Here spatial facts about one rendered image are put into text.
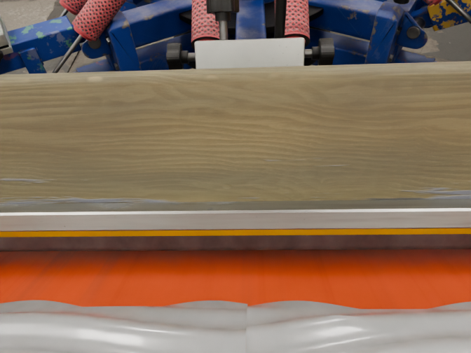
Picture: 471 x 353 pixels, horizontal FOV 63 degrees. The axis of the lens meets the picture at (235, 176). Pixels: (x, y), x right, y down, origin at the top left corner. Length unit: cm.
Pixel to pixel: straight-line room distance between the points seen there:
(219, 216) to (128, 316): 6
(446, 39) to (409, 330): 290
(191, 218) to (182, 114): 5
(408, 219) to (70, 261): 18
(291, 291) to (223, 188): 6
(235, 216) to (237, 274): 4
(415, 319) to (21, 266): 21
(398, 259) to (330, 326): 8
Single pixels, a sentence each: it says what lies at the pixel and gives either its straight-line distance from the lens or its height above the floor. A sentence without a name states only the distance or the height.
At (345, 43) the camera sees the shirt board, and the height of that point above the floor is 93.
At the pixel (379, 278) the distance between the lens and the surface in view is 22.
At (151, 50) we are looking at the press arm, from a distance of 95.
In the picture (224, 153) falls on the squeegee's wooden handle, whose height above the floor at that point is 126.
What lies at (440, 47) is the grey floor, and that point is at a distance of 294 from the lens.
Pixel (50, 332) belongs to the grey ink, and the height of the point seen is 123.
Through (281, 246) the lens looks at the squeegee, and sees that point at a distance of 22.
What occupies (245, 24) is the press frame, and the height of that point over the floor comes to 102.
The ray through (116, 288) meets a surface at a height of 121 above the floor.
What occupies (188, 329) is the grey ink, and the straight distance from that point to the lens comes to 17.
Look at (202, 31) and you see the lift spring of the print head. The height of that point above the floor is 112.
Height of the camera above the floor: 139
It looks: 49 degrees down
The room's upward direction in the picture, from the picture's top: 4 degrees counter-clockwise
